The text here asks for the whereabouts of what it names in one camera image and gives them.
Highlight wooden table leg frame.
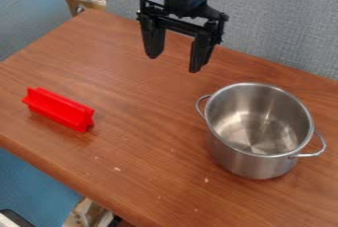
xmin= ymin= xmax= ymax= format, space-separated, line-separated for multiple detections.
xmin=61 ymin=198 xmax=113 ymax=227

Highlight stainless steel pot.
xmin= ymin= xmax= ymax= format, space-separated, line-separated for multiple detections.
xmin=195 ymin=82 xmax=323 ymax=180

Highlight red plastic block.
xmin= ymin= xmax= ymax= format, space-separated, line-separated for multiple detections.
xmin=23 ymin=87 xmax=95 ymax=132

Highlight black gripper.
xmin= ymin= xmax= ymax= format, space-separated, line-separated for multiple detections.
xmin=137 ymin=0 xmax=228 ymax=73

